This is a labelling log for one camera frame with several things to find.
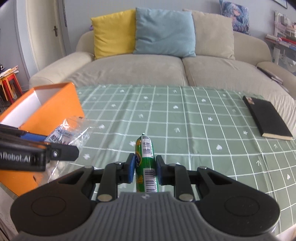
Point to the green sausage packet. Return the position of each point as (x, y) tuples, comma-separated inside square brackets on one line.
[(144, 162)]

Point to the clear bag of white candies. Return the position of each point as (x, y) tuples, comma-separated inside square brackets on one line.
[(69, 132)]

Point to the beige sofa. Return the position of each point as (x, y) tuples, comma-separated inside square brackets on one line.
[(138, 71)]

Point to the black book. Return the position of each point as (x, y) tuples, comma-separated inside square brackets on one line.
[(268, 118)]

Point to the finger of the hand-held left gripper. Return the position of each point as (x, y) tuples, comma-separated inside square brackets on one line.
[(62, 153), (34, 137)]

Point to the green checked tablecloth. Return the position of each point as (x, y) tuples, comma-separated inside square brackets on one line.
[(185, 129)]

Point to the red stool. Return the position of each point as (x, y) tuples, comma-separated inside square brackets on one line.
[(12, 85)]

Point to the orange cardboard box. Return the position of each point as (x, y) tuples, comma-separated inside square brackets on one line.
[(57, 109)]

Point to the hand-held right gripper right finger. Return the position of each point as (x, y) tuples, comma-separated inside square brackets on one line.
[(159, 171)]

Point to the stack of papers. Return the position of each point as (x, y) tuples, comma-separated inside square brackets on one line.
[(9, 71)]

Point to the light blue cushion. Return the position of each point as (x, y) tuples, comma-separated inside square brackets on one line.
[(164, 32)]

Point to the yellow cushion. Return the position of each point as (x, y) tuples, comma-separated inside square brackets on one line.
[(113, 34)]

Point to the white door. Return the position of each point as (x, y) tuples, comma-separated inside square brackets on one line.
[(44, 34)]

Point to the stack of books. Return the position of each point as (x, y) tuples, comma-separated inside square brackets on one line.
[(282, 41)]

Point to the beige cushion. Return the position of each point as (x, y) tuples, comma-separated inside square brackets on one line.
[(212, 34)]

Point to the printed cushion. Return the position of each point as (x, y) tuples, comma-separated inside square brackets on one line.
[(238, 18)]

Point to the white shelf unit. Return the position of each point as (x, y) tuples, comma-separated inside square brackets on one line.
[(281, 55)]

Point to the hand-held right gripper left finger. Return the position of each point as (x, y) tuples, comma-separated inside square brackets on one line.
[(131, 166)]

